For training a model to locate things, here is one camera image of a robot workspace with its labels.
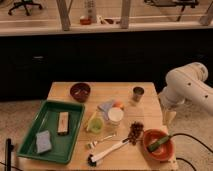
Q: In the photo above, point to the blue sponge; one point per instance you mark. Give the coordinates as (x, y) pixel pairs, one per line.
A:
(43, 142)

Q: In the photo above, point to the small green cup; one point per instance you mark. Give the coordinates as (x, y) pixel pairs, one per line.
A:
(95, 125)

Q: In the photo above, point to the small red bowl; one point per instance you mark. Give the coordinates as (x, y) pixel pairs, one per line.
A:
(85, 21)

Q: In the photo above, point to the orange fruit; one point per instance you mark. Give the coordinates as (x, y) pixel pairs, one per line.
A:
(119, 105)

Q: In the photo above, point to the green plastic tray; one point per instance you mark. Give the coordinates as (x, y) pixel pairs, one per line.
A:
(47, 120)

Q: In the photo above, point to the black stand post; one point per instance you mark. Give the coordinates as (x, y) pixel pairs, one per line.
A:
(8, 151)

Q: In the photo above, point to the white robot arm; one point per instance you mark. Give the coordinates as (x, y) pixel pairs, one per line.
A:
(185, 83)

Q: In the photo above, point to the wooden block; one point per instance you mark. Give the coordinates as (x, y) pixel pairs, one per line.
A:
(63, 123)

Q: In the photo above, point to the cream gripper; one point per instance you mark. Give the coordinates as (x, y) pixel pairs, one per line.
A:
(168, 116)

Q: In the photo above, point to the yellow banana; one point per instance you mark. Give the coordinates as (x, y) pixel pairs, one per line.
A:
(89, 120)

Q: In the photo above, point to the orange bowl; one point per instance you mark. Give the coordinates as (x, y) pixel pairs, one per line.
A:
(164, 152)

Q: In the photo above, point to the blue grey cloth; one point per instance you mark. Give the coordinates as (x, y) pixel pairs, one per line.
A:
(105, 106)

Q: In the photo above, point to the white black dish brush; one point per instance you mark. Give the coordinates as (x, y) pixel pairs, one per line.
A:
(94, 159)

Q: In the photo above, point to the bunch of dark grapes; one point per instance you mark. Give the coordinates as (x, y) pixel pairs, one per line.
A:
(136, 129)

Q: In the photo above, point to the metal cup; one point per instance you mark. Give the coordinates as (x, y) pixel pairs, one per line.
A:
(137, 93)

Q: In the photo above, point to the purple bowl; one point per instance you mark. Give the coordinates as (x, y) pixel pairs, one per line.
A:
(80, 92)

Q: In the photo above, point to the black office chair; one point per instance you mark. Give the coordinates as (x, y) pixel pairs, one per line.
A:
(25, 4)

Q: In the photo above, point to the green cucumber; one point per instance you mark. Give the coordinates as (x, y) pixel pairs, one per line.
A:
(155, 145)

